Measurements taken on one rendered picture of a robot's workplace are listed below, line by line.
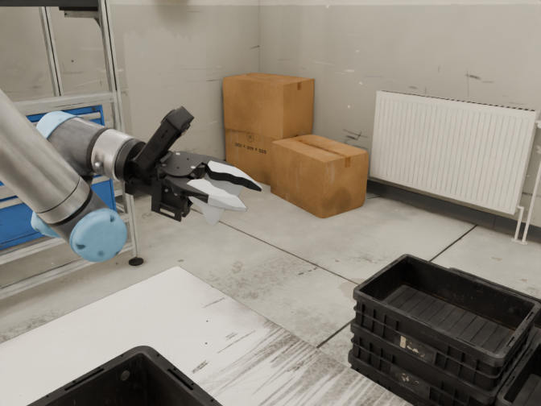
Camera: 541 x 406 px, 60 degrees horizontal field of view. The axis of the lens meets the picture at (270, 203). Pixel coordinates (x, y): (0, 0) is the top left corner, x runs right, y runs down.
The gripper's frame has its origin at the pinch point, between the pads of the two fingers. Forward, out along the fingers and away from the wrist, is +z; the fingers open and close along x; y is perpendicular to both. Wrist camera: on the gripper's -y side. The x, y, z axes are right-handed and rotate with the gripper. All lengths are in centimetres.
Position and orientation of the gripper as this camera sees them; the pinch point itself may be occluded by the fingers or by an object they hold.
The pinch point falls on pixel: (247, 192)
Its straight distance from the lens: 68.9
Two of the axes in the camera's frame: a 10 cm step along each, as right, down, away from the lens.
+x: -3.5, 5.0, -7.9
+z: 9.2, 3.4, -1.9
